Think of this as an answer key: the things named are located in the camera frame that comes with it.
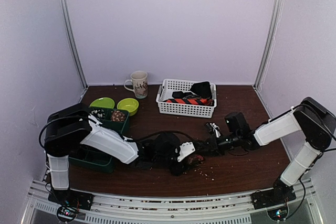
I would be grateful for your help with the rolled tie in tray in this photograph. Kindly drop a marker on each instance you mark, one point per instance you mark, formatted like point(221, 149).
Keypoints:
point(118, 116)

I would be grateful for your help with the green compartment tray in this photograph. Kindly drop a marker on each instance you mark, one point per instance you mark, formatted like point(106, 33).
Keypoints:
point(91, 158)

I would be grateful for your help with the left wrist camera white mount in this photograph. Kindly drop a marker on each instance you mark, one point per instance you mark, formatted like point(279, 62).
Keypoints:
point(186, 149)

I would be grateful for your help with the white perforated plastic basket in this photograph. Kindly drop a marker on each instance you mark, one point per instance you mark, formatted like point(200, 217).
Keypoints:
point(167, 106)

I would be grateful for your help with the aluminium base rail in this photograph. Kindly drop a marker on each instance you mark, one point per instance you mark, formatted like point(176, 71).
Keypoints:
point(228, 208)

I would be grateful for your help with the orange navy striped tie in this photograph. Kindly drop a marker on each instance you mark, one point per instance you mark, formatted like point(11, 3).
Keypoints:
point(205, 102)

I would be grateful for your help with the right aluminium frame post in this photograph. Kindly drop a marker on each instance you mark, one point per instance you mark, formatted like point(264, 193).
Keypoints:
point(270, 41)

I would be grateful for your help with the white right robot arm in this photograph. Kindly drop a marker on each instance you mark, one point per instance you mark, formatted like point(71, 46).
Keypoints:
point(309, 118)

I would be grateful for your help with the left aluminium frame post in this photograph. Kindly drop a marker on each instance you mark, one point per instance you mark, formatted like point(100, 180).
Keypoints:
point(72, 43)

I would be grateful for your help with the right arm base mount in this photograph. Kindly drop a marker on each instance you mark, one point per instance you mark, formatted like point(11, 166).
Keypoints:
point(275, 200)

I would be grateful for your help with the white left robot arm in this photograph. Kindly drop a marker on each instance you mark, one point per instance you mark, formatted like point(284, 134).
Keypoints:
point(67, 130)

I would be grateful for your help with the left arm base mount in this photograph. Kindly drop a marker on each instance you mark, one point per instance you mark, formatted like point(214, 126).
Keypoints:
point(70, 203)

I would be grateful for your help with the white patterned rolled tie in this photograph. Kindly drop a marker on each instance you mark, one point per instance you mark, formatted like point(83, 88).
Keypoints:
point(100, 114)

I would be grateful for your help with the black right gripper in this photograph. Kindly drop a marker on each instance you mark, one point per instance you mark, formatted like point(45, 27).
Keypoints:
point(214, 148)

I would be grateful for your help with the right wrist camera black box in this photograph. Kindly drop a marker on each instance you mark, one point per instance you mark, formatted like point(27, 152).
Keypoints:
point(237, 123)

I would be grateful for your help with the lime green plate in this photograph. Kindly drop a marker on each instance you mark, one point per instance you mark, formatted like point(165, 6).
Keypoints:
point(104, 102)

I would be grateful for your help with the lime green bowl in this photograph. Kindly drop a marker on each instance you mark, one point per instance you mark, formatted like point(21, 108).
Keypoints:
point(129, 104)

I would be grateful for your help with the cream patterned mug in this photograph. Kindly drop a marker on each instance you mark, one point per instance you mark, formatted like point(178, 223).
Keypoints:
point(139, 81)

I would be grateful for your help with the aluminium frame post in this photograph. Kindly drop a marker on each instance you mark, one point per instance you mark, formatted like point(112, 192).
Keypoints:
point(270, 41)
point(72, 43)

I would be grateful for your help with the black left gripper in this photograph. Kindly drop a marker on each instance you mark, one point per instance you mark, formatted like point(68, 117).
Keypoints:
point(180, 169)

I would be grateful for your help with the dark red patterned tie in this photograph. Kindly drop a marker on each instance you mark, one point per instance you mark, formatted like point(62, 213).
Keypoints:
point(193, 161)

